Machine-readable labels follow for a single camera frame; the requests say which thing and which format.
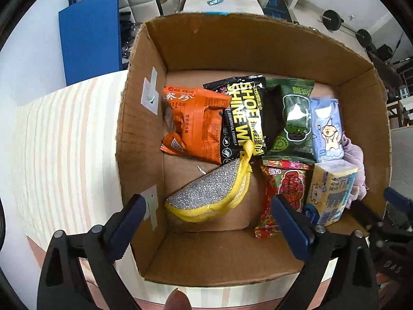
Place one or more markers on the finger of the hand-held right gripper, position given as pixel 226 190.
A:
pixel 398 198
pixel 369 216

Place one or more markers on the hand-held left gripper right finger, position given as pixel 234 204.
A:
pixel 290 229

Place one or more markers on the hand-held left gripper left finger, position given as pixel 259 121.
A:
pixel 129 222

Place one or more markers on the red snack packet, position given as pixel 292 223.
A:
pixel 287 184

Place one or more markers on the yellow tissue pack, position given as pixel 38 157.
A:
pixel 329 190

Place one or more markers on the purple cloth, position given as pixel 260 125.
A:
pixel 353 155

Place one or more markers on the cardboard box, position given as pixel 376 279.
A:
pixel 226 252

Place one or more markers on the yellow silver scouring sponge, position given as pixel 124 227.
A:
pixel 206 190

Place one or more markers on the blue tissue pack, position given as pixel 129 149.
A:
pixel 327 129

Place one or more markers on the green wipes packet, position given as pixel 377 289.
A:
pixel 292 119

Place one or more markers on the black shoe wipes packet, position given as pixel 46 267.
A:
pixel 245 119

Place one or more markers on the orange snack packet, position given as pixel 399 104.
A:
pixel 196 119

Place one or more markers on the brown wooden chair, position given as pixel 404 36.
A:
pixel 401 113

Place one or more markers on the black exercise machine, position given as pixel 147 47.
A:
pixel 384 51

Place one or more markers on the short floor barbell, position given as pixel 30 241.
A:
pixel 332 19

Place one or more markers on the blue board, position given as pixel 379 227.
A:
pixel 90 32

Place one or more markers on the black weight bench pad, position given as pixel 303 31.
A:
pixel 276 6

